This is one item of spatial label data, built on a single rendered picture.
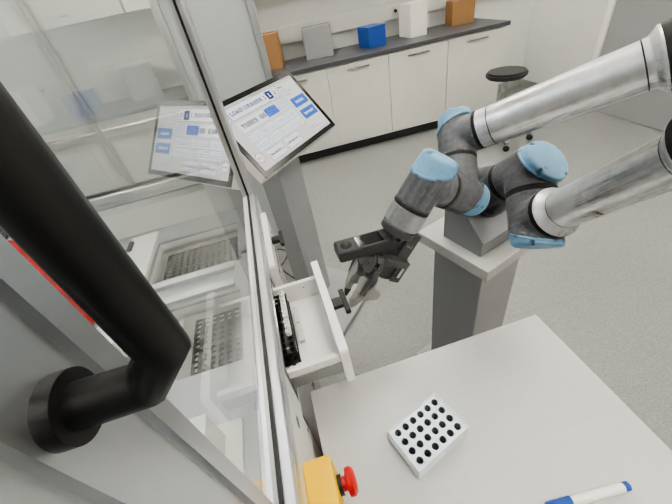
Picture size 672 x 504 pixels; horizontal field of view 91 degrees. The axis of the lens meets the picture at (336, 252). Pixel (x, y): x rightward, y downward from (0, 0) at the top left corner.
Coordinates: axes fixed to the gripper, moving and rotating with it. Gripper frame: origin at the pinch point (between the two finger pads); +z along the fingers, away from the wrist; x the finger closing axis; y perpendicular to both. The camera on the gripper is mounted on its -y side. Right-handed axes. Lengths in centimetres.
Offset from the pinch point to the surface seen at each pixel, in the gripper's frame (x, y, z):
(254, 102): 90, -20, -15
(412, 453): -28.9, 10.4, 11.5
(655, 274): 33, 191, -22
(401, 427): -25.2, 8.2, 9.1
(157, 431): -41, -36, -21
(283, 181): 85, 0, 10
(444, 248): 22.0, 39.5, -8.0
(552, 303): 37, 143, 12
